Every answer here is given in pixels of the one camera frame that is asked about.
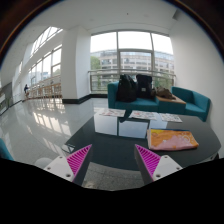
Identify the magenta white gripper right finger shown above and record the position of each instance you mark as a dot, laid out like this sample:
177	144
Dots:
152	166

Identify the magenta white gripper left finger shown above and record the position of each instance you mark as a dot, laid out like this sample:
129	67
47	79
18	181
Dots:
73	167

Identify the folded orange pink towel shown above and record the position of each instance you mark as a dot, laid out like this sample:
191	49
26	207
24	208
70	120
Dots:
170	140

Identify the white patterned towel middle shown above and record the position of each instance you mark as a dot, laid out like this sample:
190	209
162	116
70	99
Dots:
143	115

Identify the white patterned towel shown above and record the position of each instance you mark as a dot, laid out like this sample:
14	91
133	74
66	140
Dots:
143	115
170	117
112	112

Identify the white patterned towel right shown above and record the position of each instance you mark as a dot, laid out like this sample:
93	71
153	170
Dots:
170	117

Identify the white patterned towel left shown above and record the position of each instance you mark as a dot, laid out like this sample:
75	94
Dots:
112	112

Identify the teal sofa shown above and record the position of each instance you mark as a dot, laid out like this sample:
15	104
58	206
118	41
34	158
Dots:
140	104

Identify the wooden side table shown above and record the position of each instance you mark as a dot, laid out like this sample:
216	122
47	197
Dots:
175	99

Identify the teal chair edge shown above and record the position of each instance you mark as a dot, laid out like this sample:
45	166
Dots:
4	153

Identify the brown bag on sofa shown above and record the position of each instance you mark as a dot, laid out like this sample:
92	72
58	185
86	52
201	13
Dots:
163	92

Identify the teal armchair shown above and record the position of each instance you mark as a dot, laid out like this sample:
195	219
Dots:
196	103

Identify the black backpack left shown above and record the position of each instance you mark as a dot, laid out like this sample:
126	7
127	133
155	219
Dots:
127	89

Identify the black backpack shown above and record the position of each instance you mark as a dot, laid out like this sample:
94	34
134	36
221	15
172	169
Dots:
144	86
127	89

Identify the black backpack right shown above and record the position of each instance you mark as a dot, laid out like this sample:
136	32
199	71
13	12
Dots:
144	86

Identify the distant person by railing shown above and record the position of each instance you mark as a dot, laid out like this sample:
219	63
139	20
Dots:
26	91

